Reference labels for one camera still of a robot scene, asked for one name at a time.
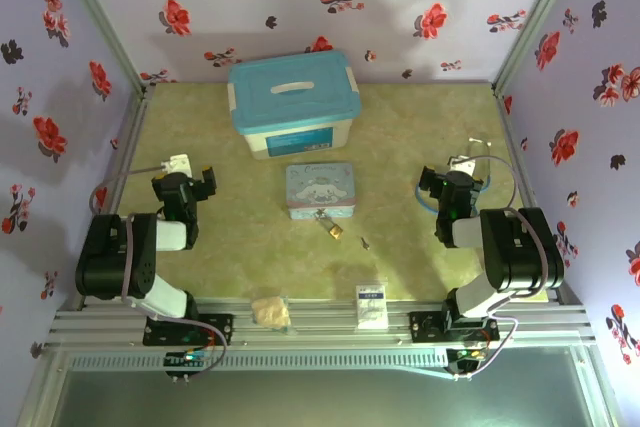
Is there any brass padlock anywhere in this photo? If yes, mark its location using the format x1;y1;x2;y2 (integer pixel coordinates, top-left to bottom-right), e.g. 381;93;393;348
315;209;345;242

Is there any blue lidded storage box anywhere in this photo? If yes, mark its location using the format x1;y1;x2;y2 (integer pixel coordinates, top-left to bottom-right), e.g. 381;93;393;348
227;50;362;162

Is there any cartoon print tin box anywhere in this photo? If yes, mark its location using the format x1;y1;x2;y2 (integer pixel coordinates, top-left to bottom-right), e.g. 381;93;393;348
284;162;358;221

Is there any plastic bag with beige contents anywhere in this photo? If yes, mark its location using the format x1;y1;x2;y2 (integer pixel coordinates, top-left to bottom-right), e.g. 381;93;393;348
249;295;294;336

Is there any small electronics board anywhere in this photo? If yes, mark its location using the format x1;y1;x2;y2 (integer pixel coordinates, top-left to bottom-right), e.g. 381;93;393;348
164;349;212;374
447;345;490;379

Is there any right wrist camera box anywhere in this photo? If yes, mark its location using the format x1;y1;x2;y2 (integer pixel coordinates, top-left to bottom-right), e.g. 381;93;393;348
418;165;444;200

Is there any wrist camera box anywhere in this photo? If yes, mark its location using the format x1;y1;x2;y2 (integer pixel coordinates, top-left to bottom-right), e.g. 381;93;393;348
199;165;218;200
418;165;444;200

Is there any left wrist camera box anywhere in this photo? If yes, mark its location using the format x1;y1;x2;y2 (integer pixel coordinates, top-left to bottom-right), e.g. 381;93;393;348
199;165;218;200

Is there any blue cable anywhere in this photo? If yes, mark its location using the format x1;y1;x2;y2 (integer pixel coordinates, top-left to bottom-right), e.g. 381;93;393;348
415;185;441;213

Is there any left arm grey cable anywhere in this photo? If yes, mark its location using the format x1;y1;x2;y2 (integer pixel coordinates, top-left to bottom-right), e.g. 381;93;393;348
88;164;229;373

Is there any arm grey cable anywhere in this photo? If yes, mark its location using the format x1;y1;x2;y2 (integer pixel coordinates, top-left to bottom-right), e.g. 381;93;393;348
452;144;549;381
88;164;229;373

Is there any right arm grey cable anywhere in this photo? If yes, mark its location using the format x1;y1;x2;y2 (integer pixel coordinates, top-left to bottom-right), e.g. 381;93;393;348
452;144;549;381

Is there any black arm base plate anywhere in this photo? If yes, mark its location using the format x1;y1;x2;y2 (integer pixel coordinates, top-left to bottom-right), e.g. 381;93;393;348
408;310;501;344
143;313;236;347

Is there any aluminium corner post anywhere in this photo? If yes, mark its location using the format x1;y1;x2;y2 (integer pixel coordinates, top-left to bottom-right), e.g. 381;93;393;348
49;0;154;98
491;0;585;98

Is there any aluminium frame rail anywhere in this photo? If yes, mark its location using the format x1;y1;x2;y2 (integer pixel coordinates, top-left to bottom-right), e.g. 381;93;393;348
47;296;599;348

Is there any grey slotted cable duct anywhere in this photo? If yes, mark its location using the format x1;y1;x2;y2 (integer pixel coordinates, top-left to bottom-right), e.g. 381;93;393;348
64;351;451;371

